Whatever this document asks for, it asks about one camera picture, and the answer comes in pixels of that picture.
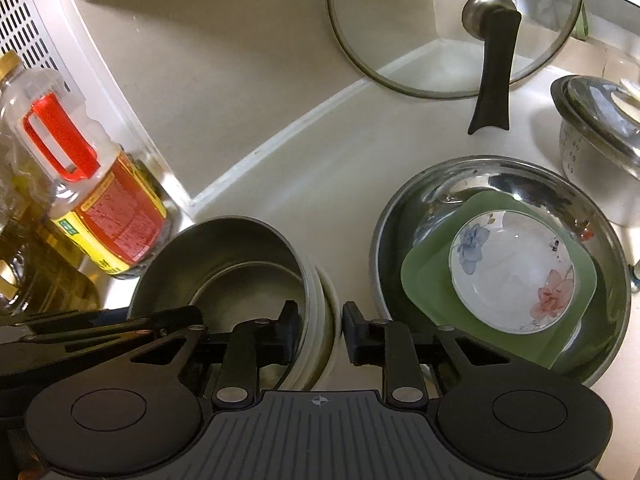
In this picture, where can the white spoon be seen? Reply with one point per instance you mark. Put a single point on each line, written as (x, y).
(627, 102)

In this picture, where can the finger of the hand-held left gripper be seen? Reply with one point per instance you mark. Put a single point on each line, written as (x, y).
(165, 317)
(115, 345)

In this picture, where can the large steel basin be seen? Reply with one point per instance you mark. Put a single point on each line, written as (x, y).
(500, 175)

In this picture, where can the white vented appliance panel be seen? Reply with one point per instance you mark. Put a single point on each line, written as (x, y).
(30, 25)

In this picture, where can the green square plate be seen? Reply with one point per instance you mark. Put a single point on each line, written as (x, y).
(430, 280)

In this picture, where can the steel pot with measuring marks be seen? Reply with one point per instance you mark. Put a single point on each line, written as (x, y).
(590, 180)

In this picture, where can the white bowl with steel lining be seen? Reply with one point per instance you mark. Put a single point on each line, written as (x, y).
(225, 245)
(327, 320)

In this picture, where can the large clear cooking oil bottle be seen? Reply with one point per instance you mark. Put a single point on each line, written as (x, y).
(35, 270)

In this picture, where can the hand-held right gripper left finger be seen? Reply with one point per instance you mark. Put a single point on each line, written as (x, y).
(291, 325)

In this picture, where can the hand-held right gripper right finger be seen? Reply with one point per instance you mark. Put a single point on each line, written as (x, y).
(350, 327)

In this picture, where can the floral white plate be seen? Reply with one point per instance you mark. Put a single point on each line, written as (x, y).
(510, 275)

